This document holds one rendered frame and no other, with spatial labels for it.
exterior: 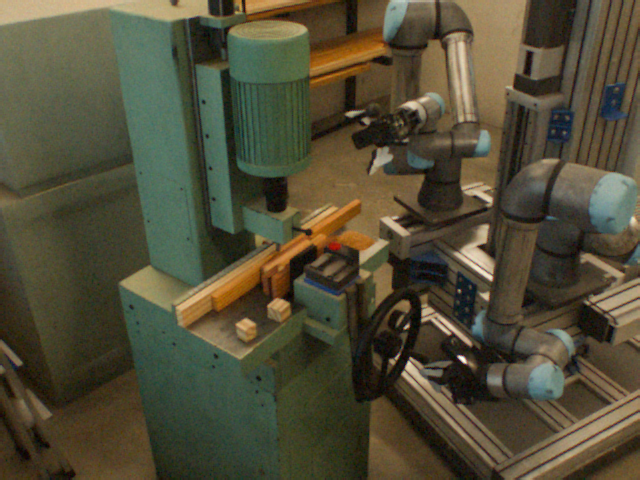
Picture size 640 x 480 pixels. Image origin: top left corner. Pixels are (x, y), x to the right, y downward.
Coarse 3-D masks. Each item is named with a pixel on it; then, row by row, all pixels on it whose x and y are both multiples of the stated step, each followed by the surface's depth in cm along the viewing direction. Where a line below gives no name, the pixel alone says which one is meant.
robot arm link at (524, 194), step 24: (528, 168) 134; (552, 168) 130; (504, 192) 140; (528, 192) 132; (504, 216) 139; (528, 216) 136; (504, 240) 142; (528, 240) 140; (504, 264) 144; (528, 264) 143; (504, 288) 146; (480, 312) 157; (504, 312) 149; (480, 336) 155; (504, 336) 151
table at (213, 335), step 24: (384, 240) 182; (360, 264) 171; (216, 312) 154; (240, 312) 154; (264, 312) 154; (192, 336) 148; (216, 336) 147; (264, 336) 147; (288, 336) 153; (336, 336) 152; (216, 360) 146; (240, 360) 141; (264, 360) 148
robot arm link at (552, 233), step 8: (544, 224) 172; (552, 224) 169; (560, 224) 168; (568, 224) 167; (544, 232) 172; (552, 232) 170; (560, 232) 169; (568, 232) 167; (576, 232) 166; (584, 232) 165; (544, 240) 173; (552, 240) 171; (560, 240) 170; (568, 240) 169; (576, 240) 167; (552, 248) 172; (560, 248) 171; (568, 248) 171; (576, 248) 170
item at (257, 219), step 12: (252, 204) 164; (264, 204) 164; (252, 216) 163; (264, 216) 160; (276, 216) 159; (288, 216) 159; (300, 216) 162; (252, 228) 165; (264, 228) 162; (276, 228) 160; (288, 228) 160; (276, 240) 161; (288, 240) 161
